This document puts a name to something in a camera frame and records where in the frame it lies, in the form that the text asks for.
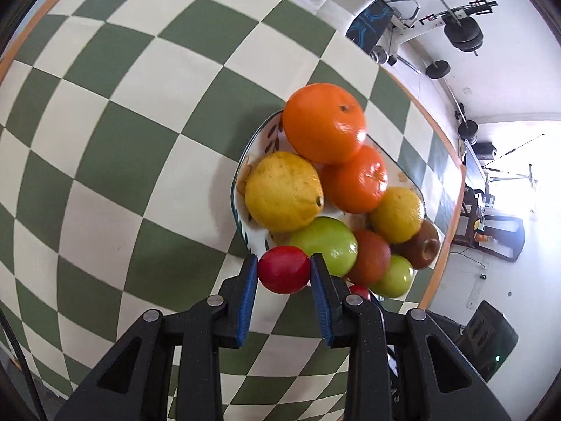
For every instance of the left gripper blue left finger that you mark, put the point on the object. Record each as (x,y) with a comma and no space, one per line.
(246,289)

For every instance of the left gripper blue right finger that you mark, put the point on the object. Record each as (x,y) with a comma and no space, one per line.
(325,298)

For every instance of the red tomato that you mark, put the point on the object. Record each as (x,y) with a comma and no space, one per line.
(361,290)
(284,270)

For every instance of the large green apple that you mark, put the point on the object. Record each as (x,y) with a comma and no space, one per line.
(332,239)

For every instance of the dark orange fruit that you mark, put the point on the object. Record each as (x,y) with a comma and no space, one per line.
(373,258)

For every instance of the small green apple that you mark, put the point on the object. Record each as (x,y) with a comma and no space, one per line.
(397,279)

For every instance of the yellow lemon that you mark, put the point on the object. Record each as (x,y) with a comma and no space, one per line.
(283,193)

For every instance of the brown red apple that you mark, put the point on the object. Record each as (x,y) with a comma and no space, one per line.
(422,249)

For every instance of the small yellow orange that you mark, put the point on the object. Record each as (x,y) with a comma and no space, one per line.
(398,216)

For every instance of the small orange mandarin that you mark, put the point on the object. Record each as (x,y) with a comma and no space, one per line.
(357,186)

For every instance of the large orange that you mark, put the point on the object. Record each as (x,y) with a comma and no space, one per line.
(324,123)

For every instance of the floral oval plate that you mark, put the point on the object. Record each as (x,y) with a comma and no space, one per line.
(270,138)

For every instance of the green checkered tablecloth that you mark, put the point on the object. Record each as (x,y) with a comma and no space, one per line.
(122,124)

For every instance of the floor barbell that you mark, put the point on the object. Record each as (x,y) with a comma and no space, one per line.
(467,129)

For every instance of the black blue exercise board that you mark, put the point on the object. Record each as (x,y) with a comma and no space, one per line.
(368,27)

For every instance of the white weight rack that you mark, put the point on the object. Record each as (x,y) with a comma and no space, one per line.
(403,30)

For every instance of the barbell on rack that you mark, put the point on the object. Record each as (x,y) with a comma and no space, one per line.
(463,33)

